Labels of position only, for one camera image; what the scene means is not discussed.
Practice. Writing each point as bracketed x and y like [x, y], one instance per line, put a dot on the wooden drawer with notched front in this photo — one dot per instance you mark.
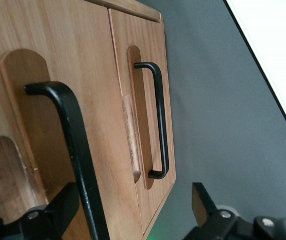
[122, 50]
[82, 62]

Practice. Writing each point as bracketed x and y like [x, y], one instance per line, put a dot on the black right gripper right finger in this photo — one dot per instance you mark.
[208, 222]

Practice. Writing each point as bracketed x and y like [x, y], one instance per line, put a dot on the wooden two-drawer cabinet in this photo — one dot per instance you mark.
[145, 12]

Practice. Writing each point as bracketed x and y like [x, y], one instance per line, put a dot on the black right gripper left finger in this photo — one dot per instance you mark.
[50, 222]

